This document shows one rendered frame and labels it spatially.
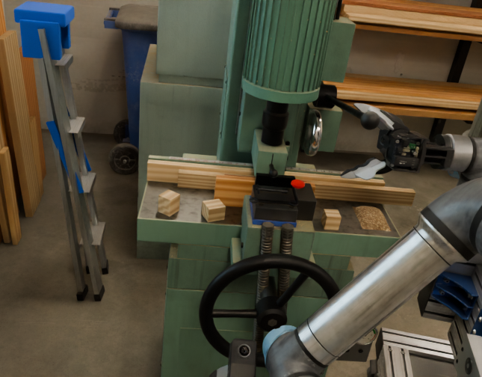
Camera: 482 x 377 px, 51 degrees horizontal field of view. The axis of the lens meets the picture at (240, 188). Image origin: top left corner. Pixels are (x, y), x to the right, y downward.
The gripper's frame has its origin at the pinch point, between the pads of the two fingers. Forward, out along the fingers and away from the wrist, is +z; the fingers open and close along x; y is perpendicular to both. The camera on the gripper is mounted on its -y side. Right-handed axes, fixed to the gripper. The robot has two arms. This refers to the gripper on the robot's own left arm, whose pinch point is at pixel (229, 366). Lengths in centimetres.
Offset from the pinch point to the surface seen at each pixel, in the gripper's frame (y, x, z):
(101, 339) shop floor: 26, -39, 102
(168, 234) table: -23.8, -14.8, 13.6
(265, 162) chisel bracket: -42.1, 5.9, 16.4
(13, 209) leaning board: -19, -91, 143
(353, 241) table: -25.7, 27.2, 12.4
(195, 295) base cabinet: -9.1, -7.3, 21.9
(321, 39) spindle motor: -67, 13, 1
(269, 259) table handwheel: -22.4, 4.8, -6.8
